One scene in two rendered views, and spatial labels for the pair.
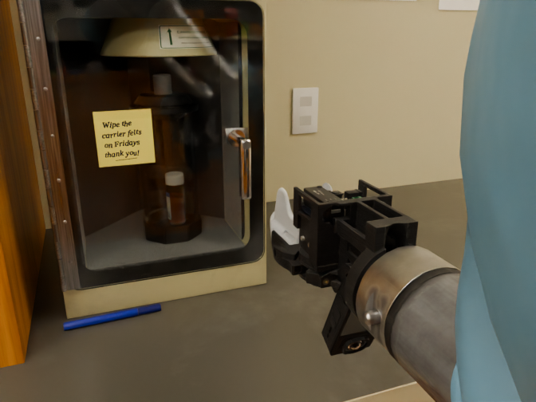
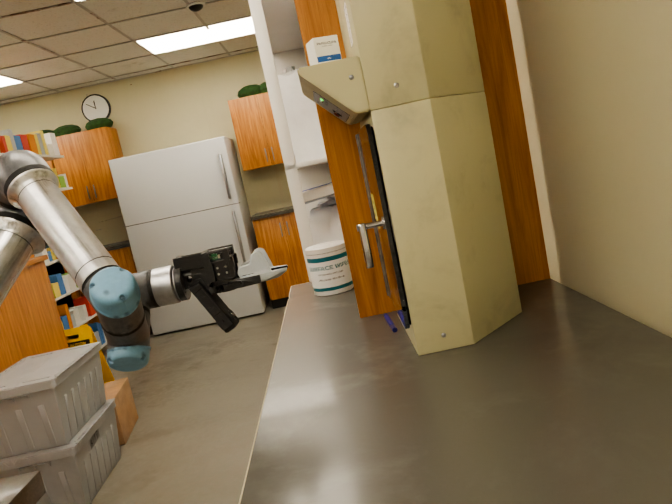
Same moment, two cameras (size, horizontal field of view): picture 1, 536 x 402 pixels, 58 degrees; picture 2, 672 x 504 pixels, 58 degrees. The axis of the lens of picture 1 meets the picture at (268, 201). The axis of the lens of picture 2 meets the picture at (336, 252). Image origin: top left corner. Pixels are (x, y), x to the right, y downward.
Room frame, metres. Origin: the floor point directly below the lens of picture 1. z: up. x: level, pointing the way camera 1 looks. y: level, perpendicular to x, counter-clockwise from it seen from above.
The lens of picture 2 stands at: (1.04, -1.10, 1.33)
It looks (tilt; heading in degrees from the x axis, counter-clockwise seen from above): 8 degrees down; 110
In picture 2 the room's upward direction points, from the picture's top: 12 degrees counter-clockwise
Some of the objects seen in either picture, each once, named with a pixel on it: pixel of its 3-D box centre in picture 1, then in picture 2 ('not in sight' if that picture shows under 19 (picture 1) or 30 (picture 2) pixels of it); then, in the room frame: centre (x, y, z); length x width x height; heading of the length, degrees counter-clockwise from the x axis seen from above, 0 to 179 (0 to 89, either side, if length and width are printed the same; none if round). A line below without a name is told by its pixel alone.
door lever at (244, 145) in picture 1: (242, 164); (373, 242); (0.69, 0.04, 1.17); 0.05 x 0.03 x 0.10; 20
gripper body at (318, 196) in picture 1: (354, 247); (208, 273); (0.38, -0.07, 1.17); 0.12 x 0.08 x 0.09; 20
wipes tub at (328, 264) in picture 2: not in sight; (329, 267); (0.34, 0.68, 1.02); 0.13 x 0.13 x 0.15
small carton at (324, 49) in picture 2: not in sight; (324, 55); (0.66, 0.08, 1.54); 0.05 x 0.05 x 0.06; 38
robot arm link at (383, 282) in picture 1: (407, 301); (169, 285); (0.31, -0.10, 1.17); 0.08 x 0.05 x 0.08; 110
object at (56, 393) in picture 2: not in sight; (48, 396); (-1.45, 1.13, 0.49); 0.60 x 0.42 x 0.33; 110
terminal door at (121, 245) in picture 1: (163, 149); (381, 222); (0.68, 0.15, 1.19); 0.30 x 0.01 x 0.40; 110
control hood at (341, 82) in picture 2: not in sight; (332, 99); (0.64, 0.13, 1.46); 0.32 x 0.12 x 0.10; 110
